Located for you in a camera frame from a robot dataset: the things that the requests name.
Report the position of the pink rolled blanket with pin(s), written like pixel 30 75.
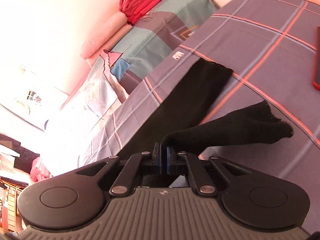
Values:
pixel 104 36

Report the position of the blue plaid bed sheet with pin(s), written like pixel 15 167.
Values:
pixel 271 47

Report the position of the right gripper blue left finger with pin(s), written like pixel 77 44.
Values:
pixel 158 159

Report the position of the red folded cloth stack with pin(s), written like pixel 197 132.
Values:
pixel 136 9

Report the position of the patchwork teal grey quilt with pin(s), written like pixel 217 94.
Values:
pixel 155 36

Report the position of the wooden shelf rack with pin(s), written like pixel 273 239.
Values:
pixel 11 220

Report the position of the black knit pants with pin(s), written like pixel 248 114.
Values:
pixel 176 123

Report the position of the red phone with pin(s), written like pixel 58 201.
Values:
pixel 316 72

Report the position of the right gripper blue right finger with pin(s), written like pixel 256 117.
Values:
pixel 171 161

